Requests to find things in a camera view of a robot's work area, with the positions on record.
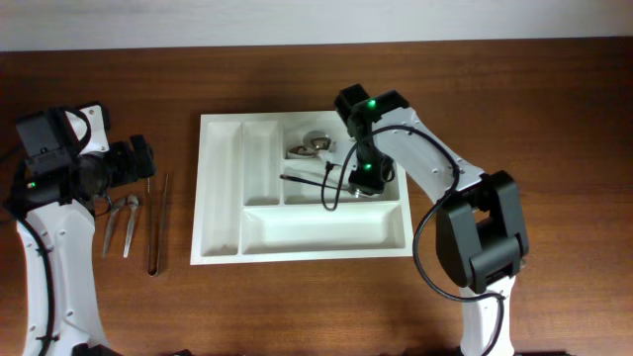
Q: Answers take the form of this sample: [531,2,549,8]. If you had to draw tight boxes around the large metal spoon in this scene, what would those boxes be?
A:
[286,144,318,159]

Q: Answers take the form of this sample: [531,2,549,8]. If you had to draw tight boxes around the long metal tongs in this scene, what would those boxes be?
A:
[147,174,169,277]

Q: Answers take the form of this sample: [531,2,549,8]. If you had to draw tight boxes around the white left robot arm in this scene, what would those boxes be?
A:
[4,102,156,355]

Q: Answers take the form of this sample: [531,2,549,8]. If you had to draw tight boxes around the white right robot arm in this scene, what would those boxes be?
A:
[334,84,529,355]

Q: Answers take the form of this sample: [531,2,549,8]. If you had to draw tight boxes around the small metal teaspoon right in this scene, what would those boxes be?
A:
[123,195,140,258]

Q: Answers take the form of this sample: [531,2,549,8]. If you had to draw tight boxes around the small metal teaspoon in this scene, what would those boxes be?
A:
[102,198,127,258]
[123,195,140,258]

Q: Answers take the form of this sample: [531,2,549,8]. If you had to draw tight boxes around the small metal teaspoon left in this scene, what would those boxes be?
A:
[102,198,127,258]

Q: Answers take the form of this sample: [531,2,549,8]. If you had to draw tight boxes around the white cutlery tray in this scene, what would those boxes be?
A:
[190,111,412,265]

